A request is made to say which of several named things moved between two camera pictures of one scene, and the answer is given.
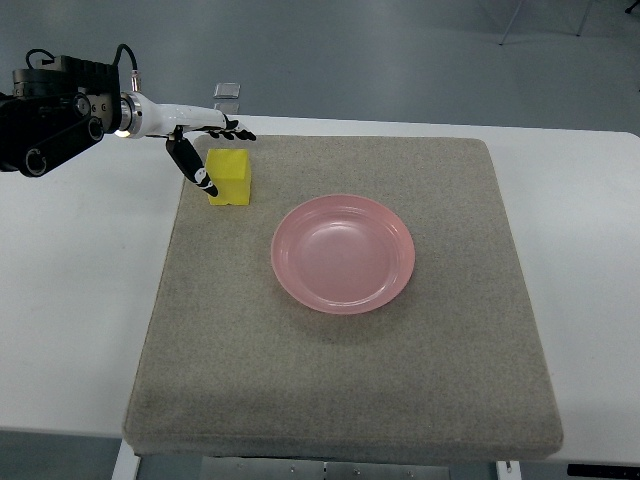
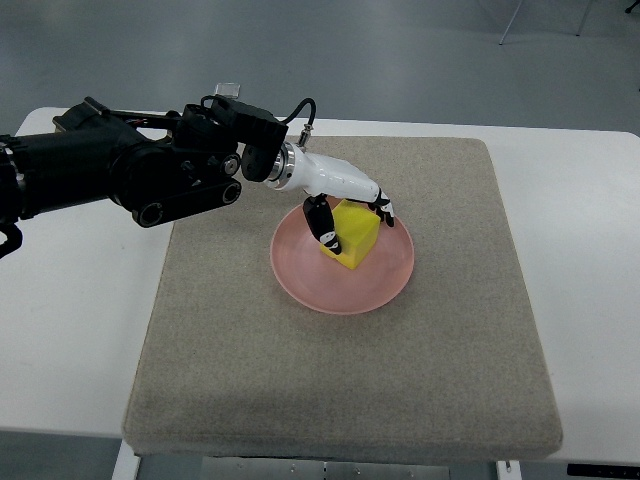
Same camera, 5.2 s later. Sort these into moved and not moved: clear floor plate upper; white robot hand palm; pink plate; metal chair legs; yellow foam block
Moved: white robot hand palm; yellow foam block
Not moved: metal chair legs; pink plate; clear floor plate upper
